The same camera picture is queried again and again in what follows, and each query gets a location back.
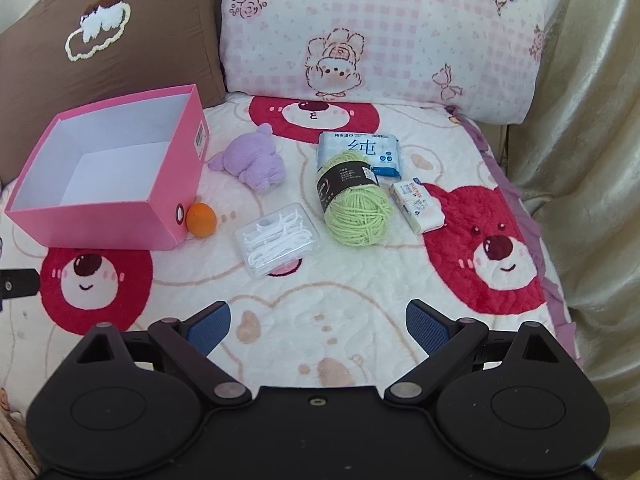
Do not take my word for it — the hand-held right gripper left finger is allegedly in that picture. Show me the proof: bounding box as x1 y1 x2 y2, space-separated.
74 301 253 408

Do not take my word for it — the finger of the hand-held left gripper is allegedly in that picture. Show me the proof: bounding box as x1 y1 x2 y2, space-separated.
0 269 40 302

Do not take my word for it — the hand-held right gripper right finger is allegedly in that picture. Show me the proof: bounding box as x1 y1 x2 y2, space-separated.
384 300 563 407

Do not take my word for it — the pink cardboard box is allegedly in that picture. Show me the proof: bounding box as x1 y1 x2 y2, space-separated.
4 84 208 251

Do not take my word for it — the orange makeup sponge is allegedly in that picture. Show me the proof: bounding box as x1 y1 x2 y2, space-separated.
186 202 217 238

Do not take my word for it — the clear floss pick box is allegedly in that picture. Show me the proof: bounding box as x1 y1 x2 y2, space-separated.
235 202 322 279

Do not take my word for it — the green yarn ball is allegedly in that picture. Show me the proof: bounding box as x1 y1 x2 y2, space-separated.
316 150 396 247

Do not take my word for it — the purple plush toy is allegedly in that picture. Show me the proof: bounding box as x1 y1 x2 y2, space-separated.
207 122 286 193

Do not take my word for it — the blue wet wipes pack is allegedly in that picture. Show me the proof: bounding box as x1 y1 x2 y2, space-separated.
316 131 403 179

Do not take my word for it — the bear print blanket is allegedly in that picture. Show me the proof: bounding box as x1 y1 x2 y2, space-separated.
0 95 583 461

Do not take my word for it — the small white tissue pack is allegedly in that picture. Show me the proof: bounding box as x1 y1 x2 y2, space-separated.
390 177 446 234

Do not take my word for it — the beige sofa cover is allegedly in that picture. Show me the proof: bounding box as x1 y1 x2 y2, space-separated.
505 0 640 480

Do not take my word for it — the brown embroidered cushion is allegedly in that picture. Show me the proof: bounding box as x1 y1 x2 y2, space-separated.
0 0 227 186

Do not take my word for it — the pink checked pillow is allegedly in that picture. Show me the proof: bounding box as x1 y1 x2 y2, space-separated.
207 0 548 126

